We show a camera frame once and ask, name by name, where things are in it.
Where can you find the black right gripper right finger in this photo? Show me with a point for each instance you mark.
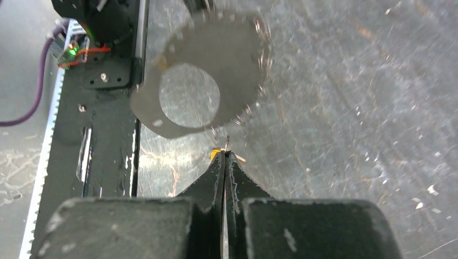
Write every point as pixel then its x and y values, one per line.
pixel 260 226

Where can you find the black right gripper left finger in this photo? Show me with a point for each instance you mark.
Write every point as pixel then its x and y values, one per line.
pixel 189 225

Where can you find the yellow tagged key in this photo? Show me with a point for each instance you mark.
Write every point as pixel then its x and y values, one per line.
pixel 225 148

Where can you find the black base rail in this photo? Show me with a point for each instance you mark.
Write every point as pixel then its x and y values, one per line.
pixel 95 140

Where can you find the white toothed cable duct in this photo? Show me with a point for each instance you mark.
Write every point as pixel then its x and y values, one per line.
pixel 41 173

